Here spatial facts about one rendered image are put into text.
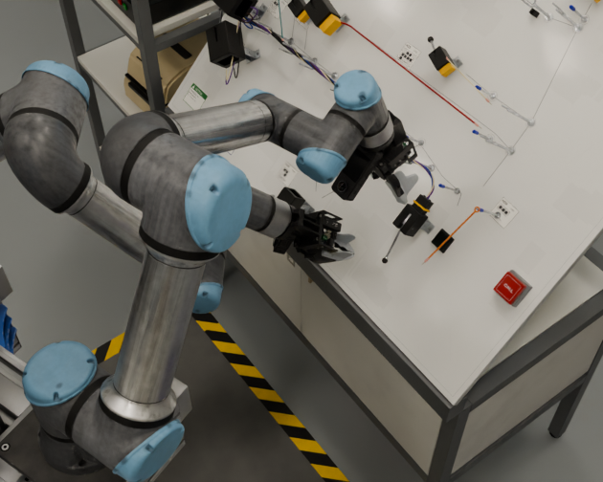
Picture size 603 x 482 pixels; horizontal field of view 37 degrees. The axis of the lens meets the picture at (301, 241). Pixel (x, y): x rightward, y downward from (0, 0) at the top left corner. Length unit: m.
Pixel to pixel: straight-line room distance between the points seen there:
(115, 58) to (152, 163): 1.92
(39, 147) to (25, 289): 1.91
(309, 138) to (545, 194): 0.61
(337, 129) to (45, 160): 0.47
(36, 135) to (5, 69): 2.76
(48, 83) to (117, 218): 0.25
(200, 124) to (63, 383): 0.45
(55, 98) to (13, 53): 2.78
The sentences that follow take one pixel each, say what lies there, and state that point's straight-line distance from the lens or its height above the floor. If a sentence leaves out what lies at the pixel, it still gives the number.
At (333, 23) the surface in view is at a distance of 2.16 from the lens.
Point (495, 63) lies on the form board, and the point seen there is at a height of 1.32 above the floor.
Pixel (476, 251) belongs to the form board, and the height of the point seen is 1.07.
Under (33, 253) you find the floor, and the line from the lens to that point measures 3.44.
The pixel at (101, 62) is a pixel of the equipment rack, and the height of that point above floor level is 0.66.
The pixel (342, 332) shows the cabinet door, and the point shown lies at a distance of 2.35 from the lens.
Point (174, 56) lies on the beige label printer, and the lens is 2.77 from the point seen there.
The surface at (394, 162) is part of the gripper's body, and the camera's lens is 1.70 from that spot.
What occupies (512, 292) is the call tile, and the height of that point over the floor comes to 1.09.
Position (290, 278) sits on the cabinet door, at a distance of 2.46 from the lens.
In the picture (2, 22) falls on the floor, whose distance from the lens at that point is 4.50.
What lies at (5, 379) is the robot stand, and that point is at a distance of 1.85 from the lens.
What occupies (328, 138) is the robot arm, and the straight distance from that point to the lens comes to 1.51.
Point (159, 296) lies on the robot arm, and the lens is 1.25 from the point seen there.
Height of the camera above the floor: 2.59
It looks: 51 degrees down
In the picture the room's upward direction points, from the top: straight up
